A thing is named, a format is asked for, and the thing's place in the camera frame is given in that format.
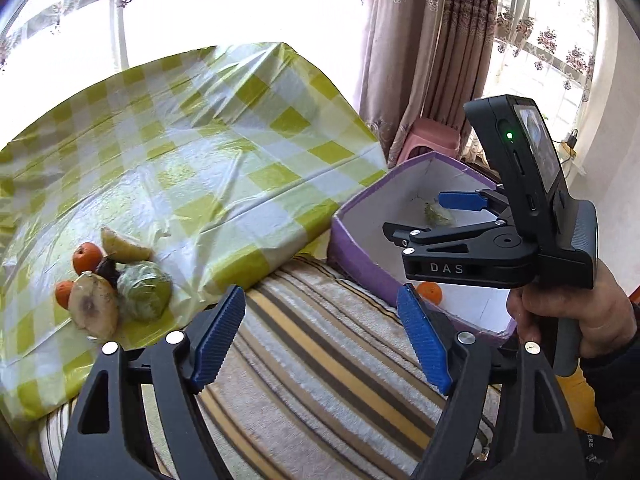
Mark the yellow checked plastic tablecloth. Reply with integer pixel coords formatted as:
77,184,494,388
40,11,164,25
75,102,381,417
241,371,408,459
0,42,388,421

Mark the person's right hand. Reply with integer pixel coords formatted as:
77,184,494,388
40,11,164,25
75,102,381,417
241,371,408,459
506,260,638,361

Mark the yellow cloth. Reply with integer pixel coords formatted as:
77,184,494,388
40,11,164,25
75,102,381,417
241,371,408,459
559,364,599,441

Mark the pink plastic stool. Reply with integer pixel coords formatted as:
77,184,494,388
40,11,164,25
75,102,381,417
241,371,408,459
387,119,462,168

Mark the green cabbage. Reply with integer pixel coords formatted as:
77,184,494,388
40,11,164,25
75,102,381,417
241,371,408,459
116,261,173,322
425,201,456,227

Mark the brown patterned curtain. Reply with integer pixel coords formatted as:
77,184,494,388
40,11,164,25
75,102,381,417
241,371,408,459
352,0,501,171

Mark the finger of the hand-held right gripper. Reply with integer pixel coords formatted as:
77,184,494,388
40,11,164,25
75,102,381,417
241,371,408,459
438,187,511,223
382,217,506,254

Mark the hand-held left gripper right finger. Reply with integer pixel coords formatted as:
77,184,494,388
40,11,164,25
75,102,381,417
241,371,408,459
397,284,586,480

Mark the flowered white lace curtain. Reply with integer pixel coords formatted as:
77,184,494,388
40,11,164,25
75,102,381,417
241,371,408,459
492,0,601,161

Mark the purple and white cardboard box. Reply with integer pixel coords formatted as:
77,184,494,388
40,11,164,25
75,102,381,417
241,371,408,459
326,151,518,348

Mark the person's right forearm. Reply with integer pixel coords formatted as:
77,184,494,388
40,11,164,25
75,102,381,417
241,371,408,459
575,285,640,441

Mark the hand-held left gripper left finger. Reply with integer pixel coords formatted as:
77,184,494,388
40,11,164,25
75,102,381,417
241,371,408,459
57,285,247,480

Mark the dark purple mangosteen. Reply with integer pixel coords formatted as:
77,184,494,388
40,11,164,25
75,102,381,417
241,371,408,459
95,256,119,288

